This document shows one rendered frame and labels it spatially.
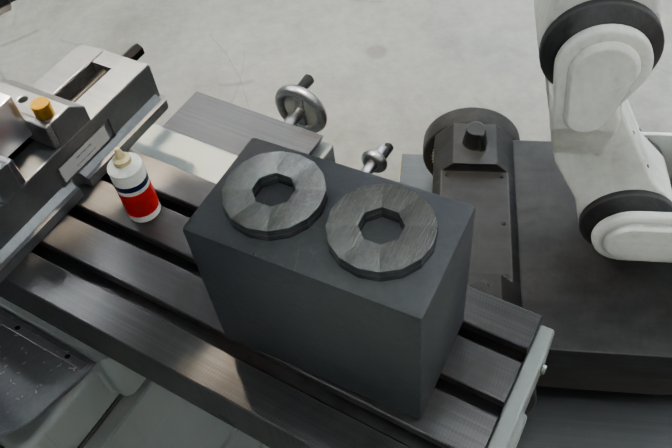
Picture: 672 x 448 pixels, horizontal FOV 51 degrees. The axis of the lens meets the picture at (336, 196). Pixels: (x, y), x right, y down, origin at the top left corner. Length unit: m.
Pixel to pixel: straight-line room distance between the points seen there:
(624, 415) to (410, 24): 1.72
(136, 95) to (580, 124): 0.58
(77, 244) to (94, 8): 2.23
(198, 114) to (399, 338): 0.81
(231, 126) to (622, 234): 0.66
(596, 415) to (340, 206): 0.83
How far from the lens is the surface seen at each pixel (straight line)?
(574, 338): 1.19
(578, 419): 1.31
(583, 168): 1.09
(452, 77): 2.44
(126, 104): 0.97
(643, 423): 1.34
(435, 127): 1.45
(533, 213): 1.32
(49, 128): 0.88
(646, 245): 1.17
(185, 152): 1.11
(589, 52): 0.88
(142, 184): 0.84
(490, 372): 0.73
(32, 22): 3.11
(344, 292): 0.55
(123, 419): 1.01
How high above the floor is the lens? 1.58
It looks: 49 degrees down
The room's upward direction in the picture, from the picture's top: 7 degrees counter-clockwise
